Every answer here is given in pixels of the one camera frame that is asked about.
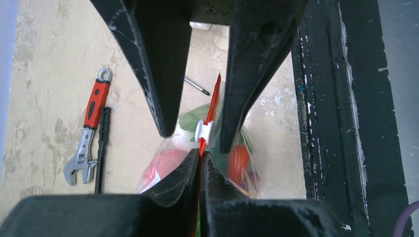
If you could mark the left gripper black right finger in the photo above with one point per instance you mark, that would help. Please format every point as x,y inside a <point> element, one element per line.
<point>227,212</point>

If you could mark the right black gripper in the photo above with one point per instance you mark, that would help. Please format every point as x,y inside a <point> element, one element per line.
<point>154,36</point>

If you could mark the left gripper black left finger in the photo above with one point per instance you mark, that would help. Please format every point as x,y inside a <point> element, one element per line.
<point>167,209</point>

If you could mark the orange carrot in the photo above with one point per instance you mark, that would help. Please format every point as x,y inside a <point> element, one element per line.
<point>237,163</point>

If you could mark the clear orange-zip bag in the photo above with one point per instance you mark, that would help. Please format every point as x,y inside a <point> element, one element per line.
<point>208,135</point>

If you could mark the red pink fruit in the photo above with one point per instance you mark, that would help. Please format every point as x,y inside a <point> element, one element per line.
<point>163,163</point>

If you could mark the black yellow-handled screwdriver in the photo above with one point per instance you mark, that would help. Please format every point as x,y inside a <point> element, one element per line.
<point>197,86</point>

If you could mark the red-handled adjustable wrench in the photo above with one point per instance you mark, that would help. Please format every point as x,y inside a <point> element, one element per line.
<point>82,160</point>

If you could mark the black T-handle tool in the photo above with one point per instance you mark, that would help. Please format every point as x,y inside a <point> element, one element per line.
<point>104,130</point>

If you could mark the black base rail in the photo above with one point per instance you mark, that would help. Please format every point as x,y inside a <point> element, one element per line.
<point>356,71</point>

